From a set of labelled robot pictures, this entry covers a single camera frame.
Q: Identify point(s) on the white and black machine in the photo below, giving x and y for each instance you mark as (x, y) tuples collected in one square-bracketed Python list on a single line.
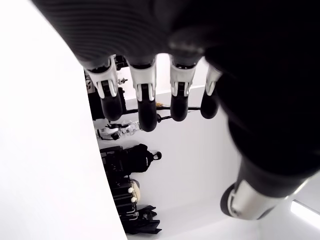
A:
[(110, 131)]

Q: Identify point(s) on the beige round bag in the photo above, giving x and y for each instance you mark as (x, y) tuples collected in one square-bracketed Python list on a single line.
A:
[(135, 188)]

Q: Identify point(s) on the black backpack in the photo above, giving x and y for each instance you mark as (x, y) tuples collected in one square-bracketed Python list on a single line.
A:
[(140, 160)]

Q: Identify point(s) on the robot left hand black silver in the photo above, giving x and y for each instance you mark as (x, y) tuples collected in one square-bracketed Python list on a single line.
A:
[(250, 62)]

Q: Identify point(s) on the black folded fabric bag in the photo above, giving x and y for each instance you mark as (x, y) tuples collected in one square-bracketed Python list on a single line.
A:
[(147, 220)]

